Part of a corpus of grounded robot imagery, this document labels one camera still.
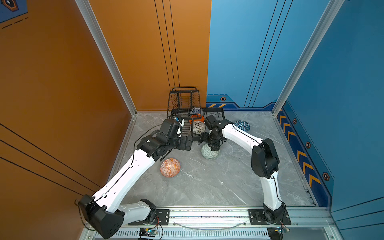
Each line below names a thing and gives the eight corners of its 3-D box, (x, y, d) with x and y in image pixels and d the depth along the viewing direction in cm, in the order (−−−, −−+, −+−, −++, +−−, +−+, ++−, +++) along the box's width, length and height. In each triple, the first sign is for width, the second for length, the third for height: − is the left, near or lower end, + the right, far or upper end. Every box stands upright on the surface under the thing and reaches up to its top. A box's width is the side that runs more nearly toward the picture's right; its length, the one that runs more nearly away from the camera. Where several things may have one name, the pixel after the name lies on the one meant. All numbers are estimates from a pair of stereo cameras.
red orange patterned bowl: (160, 177, 88) (159, 174, 85) (163, 161, 95) (161, 158, 91) (179, 177, 88) (178, 174, 85) (180, 161, 95) (180, 158, 91)
